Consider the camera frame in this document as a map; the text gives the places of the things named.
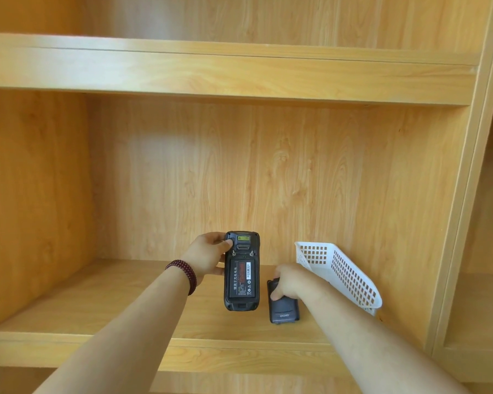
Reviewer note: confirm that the person's right hand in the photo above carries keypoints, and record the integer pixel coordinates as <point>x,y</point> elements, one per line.
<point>289,281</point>

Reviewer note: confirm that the person's left hand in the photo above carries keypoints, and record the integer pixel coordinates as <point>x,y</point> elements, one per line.
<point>203,255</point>

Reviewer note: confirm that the person's right thumb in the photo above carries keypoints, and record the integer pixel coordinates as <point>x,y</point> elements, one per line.
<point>277,292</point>

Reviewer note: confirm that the person's left thumb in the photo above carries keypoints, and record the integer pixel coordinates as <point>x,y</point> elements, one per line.
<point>224,245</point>

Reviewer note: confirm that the black battery cover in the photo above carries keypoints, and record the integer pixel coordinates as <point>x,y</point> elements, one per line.
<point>283,311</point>

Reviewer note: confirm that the black handheld scanner device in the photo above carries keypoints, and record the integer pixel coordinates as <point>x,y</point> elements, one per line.
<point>242,271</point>

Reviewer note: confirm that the person's left forearm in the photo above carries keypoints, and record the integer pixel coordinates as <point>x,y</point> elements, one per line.
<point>121,340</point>

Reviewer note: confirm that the person's right forearm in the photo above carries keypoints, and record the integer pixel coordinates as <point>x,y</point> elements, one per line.
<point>367,350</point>

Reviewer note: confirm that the white plastic mesh basket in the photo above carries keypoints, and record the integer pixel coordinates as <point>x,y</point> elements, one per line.
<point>345,274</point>

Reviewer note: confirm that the wooden shelf unit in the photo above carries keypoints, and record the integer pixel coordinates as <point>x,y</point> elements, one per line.
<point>246,118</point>

